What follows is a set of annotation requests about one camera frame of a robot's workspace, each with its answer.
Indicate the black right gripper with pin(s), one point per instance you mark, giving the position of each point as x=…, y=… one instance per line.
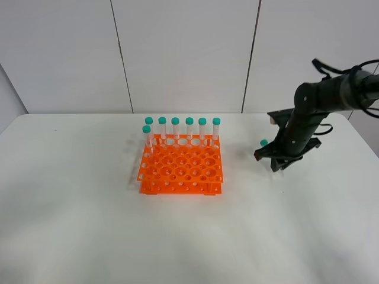
x=293, y=140

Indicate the clear test tube teal cap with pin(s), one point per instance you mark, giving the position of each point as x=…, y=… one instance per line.
x=264, y=142

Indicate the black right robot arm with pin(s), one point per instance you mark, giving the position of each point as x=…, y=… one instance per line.
x=313, y=102

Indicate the racked test tube teal cap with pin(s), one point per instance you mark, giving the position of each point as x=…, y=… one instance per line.
x=189, y=127
x=216, y=126
x=149, y=122
x=163, y=133
x=202, y=124
x=175, y=127

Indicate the orange test tube rack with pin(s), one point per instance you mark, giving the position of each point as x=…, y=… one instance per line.
x=181, y=166

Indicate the front racked test tube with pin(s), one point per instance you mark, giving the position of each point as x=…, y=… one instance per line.
x=149, y=137

